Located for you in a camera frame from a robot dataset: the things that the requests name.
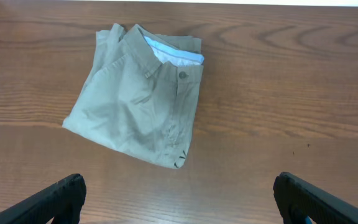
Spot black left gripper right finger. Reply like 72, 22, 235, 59
273, 172, 358, 224

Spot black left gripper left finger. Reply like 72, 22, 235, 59
0, 174, 86, 224

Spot khaki green shorts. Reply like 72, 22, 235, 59
62, 24, 204, 169

